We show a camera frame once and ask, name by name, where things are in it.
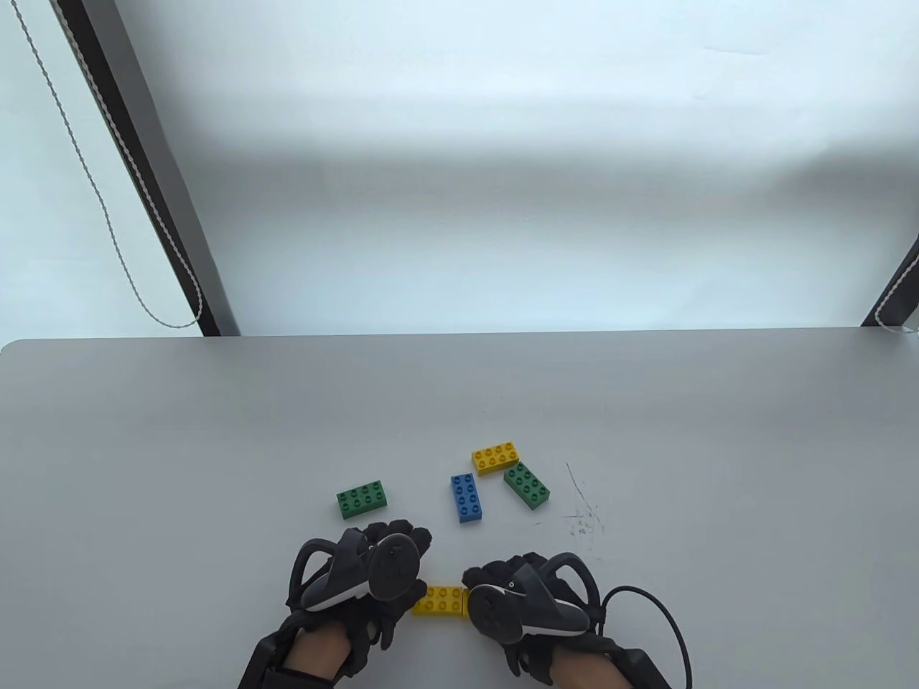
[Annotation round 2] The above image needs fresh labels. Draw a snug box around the person's left forearm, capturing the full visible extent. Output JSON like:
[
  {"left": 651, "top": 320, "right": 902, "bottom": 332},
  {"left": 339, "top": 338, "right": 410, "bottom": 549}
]
[{"left": 291, "top": 621, "right": 353, "bottom": 679}]

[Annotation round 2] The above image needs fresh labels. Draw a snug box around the black wrist module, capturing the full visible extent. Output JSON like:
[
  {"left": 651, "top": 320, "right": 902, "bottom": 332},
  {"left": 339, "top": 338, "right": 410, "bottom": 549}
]
[
  {"left": 241, "top": 632, "right": 295, "bottom": 689},
  {"left": 617, "top": 646, "right": 676, "bottom": 689}
]

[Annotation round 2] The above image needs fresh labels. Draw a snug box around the person's left hand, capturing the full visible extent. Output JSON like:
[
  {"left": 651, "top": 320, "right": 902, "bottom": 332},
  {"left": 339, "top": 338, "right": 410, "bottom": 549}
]
[{"left": 287, "top": 520, "right": 434, "bottom": 650}]

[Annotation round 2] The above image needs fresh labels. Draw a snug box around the black right glove cable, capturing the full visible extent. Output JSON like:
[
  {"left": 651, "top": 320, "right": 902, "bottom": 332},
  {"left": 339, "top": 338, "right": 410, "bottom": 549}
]
[{"left": 600, "top": 587, "right": 694, "bottom": 689}]

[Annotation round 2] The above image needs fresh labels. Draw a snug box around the black left wrist strap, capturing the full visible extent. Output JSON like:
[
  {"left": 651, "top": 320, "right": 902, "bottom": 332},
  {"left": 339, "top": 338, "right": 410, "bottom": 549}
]
[{"left": 273, "top": 667, "right": 335, "bottom": 689}]

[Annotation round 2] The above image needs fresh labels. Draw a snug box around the yellow lego brick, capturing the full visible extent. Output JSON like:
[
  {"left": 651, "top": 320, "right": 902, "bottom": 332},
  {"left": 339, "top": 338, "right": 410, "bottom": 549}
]
[
  {"left": 411, "top": 585, "right": 471, "bottom": 619},
  {"left": 471, "top": 441, "right": 522, "bottom": 477}
]

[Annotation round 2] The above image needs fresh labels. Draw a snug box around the dark grey hand controller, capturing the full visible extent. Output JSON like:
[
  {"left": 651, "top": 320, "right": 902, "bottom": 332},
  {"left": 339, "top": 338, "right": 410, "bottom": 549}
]
[
  {"left": 289, "top": 533, "right": 424, "bottom": 612},
  {"left": 468, "top": 551, "right": 602, "bottom": 643}
]

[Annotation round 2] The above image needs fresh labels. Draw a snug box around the black frame post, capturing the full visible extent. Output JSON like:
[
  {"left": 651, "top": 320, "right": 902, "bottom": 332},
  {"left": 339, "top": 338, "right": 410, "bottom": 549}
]
[
  {"left": 57, "top": 0, "right": 241, "bottom": 338},
  {"left": 859, "top": 233, "right": 919, "bottom": 329}
]

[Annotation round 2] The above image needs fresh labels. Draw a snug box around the black right wrist module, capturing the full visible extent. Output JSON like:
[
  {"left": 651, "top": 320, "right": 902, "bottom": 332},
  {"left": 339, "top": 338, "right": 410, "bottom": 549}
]
[{"left": 617, "top": 646, "right": 676, "bottom": 689}]

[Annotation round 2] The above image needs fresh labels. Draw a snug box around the dark grey left hand controller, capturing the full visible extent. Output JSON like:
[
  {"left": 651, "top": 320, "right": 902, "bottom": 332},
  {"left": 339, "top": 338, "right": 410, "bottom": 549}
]
[{"left": 289, "top": 533, "right": 424, "bottom": 612}]

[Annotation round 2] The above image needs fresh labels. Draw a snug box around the person's right forearm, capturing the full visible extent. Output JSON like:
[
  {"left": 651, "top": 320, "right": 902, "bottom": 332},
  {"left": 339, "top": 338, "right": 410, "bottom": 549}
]
[{"left": 553, "top": 650, "right": 633, "bottom": 689}]

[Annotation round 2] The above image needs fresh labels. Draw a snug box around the black left wrist module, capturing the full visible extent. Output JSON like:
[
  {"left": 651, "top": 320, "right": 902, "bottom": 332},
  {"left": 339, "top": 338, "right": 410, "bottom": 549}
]
[{"left": 241, "top": 632, "right": 295, "bottom": 689}]

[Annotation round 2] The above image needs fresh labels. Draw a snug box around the person's right hand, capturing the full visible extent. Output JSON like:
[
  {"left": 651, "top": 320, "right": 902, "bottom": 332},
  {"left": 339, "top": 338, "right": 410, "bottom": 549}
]
[{"left": 462, "top": 551, "right": 622, "bottom": 679}]

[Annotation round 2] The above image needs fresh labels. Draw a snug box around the blue lego brick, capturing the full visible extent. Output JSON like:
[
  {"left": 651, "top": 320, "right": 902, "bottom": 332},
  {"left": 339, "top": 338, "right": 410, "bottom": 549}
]
[{"left": 450, "top": 474, "right": 484, "bottom": 525}]

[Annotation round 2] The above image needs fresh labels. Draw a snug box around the green lego brick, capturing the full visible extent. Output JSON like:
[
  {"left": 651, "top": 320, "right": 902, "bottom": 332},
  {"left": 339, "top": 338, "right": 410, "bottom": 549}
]
[
  {"left": 503, "top": 461, "right": 552, "bottom": 511},
  {"left": 337, "top": 479, "right": 389, "bottom": 520}
]

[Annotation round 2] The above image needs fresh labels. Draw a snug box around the dark grey right hand controller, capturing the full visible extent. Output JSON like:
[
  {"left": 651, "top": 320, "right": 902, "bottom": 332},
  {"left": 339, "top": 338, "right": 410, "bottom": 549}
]
[{"left": 468, "top": 551, "right": 602, "bottom": 643}]

